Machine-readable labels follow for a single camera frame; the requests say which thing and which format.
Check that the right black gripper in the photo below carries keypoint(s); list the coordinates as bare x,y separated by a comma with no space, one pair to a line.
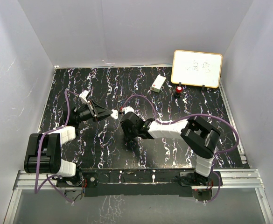
127,135

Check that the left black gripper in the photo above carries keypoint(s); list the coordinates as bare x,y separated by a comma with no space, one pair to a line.
102,113

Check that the white earbud charging case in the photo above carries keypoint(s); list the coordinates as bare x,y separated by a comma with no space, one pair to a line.
115,114

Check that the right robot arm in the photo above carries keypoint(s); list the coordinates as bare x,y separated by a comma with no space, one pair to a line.
197,133

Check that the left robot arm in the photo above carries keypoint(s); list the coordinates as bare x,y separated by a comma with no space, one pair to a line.
43,155

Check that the white cardboard box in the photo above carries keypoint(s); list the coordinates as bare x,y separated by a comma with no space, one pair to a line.
158,83

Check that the black front mounting bar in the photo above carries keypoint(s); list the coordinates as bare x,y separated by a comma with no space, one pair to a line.
136,182

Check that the red emergency button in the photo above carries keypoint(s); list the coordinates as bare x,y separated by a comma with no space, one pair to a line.
178,92

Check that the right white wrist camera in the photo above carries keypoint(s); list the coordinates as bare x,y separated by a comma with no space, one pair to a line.
125,110

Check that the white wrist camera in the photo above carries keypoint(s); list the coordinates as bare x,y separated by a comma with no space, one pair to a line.
125,110
84,96

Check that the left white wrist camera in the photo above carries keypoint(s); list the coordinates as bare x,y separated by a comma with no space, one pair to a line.
84,96

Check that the white board yellow frame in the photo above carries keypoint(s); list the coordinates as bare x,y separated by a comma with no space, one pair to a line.
196,68

